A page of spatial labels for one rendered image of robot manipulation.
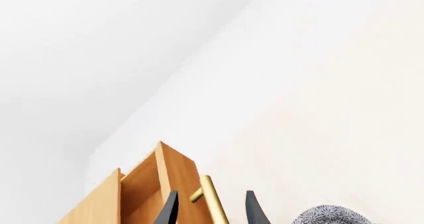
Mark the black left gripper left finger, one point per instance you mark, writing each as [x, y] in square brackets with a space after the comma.
[169, 210]

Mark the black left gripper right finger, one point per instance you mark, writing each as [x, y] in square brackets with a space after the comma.
[253, 209]

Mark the wooden drawer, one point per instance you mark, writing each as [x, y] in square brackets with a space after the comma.
[179, 176]

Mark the wooden cabinet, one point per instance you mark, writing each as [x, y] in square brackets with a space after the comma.
[96, 201]

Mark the grey patterned bowl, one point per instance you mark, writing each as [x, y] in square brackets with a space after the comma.
[331, 215]

